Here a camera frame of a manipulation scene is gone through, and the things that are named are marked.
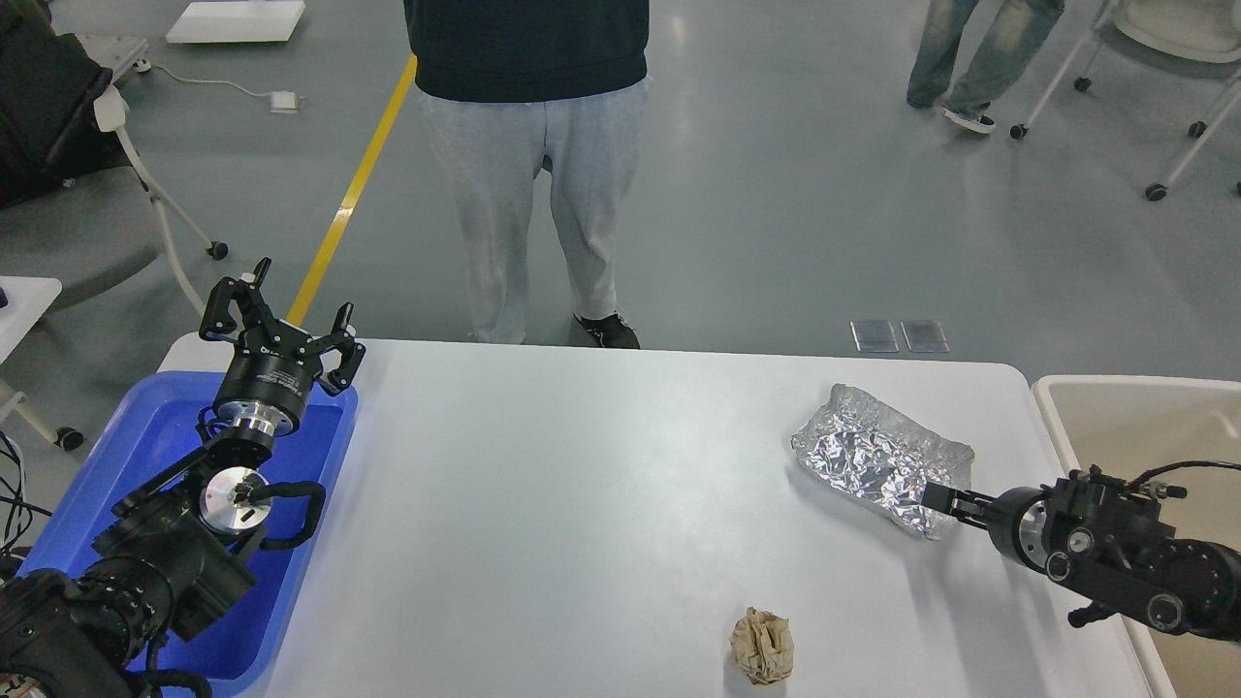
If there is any grey office chair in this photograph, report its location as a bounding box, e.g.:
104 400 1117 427
1 1 205 312

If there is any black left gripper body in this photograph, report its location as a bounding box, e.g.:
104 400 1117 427
212 330 321 436

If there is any left metal floor plate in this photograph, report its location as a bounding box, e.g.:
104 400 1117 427
850 320 903 354

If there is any person in grey pants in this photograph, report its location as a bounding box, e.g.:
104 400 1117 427
403 1 649 349

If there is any white side table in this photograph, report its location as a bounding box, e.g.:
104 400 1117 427
0 276 84 452

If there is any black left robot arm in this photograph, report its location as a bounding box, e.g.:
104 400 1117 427
1 258 366 697

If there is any metal floor plate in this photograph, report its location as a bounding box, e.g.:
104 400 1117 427
901 320 951 354
850 320 903 354

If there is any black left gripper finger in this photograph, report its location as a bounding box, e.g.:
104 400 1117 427
307 303 366 397
199 258 282 343

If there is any person in blue jeans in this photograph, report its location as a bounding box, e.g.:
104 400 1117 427
905 1 1066 137

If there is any silver foil bag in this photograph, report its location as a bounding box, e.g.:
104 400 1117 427
791 384 975 542

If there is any white flat board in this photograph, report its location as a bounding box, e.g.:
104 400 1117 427
165 1 305 43

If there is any right metal floor plate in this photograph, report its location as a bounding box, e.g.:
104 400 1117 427
901 320 951 354

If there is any beige plastic bin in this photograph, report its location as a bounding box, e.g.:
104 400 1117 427
1033 375 1240 697

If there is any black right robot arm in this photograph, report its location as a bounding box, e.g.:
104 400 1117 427
921 465 1240 645

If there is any crumpled brown paper ball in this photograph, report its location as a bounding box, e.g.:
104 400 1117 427
728 607 795 686

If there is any white power adapter with cable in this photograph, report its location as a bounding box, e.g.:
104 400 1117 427
132 58 304 114

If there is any black cables bundle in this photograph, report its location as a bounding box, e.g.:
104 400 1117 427
0 427 55 558

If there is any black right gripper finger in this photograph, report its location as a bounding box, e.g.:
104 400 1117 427
921 482 997 530

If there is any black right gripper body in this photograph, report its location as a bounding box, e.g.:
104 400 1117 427
985 487 1049 575

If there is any white chair frame with wheels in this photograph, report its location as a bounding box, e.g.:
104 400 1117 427
1006 1 1240 202

